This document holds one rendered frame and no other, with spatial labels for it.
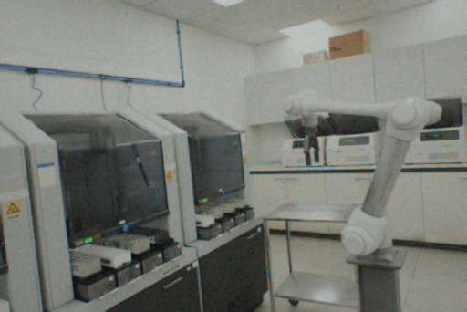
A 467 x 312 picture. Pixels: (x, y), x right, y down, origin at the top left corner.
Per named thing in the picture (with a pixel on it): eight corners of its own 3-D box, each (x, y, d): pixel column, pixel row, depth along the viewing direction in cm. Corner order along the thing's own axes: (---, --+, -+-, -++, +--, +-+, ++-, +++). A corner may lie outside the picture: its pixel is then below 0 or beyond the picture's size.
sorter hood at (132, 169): (14, 239, 180) (-2, 115, 176) (113, 211, 231) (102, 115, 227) (73, 249, 152) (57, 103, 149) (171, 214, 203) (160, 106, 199)
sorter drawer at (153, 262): (65, 258, 213) (63, 244, 212) (86, 251, 224) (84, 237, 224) (150, 275, 173) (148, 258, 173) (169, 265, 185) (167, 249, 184)
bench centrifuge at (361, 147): (326, 167, 419) (321, 109, 415) (340, 161, 471) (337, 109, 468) (375, 165, 389) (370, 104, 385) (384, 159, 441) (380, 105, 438)
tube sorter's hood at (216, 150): (142, 202, 252) (133, 115, 249) (195, 187, 303) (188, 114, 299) (198, 205, 224) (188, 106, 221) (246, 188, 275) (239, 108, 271)
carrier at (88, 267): (98, 268, 165) (98, 256, 165) (101, 269, 164) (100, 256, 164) (76, 278, 156) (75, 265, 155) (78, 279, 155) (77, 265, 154)
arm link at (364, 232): (378, 253, 173) (363, 269, 156) (347, 237, 182) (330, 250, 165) (440, 102, 150) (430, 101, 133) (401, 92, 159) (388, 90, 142)
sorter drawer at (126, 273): (39, 268, 200) (37, 253, 199) (63, 259, 211) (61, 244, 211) (125, 289, 160) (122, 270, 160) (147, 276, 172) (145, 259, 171)
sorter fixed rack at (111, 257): (77, 263, 182) (77, 251, 182) (95, 255, 190) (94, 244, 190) (115, 270, 166) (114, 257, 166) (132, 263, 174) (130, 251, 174)
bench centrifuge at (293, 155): (281, 168, 452) (277, 118, 449) (301, 161, 503) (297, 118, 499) (322, 167, 420) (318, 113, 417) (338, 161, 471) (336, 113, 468)
